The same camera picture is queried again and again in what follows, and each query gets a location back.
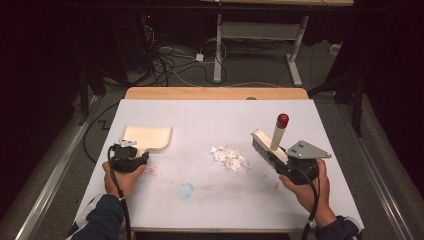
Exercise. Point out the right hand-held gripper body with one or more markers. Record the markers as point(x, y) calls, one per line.
point(305, 151)

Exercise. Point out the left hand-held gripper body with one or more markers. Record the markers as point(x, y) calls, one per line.
point(125, 160)

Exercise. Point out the cream plastic dustpan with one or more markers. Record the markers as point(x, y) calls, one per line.
point(150, 137)

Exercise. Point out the cream brush with red cap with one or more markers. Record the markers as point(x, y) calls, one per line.
point(278, 133)

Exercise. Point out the pile of white paper scraps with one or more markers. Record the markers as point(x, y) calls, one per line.
point(230, 158)

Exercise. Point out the person's left hand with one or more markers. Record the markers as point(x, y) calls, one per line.
point(121, 183)

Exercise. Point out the person's right hand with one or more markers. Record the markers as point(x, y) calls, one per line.
point(313, 200)

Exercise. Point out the dark blue left sleeve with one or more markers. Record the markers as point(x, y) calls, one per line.
point(100, 216)

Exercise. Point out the dark blue sleeve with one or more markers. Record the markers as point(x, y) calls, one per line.
point(340, 228)
point(100, 216)

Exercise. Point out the black stand leg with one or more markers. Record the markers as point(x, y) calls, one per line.
point(83, 100)
point(357, 106)

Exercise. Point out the white table cover sheet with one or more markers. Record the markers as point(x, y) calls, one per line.
point(213, 120)

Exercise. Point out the dark blue right sleeve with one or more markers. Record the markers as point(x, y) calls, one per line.
point(340, 228)

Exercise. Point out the wooden table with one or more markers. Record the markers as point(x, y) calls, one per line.
point(213, 93)

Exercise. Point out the small white box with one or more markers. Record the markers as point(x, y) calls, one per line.
point(335, 49)

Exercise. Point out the white power adapter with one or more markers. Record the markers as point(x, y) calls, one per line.
point(199, 57)

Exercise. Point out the metal floor rail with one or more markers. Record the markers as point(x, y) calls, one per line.
point(376, 180)
point(56, 166)

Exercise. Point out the white metal desk frame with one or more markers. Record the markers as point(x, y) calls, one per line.
point(218, 50)

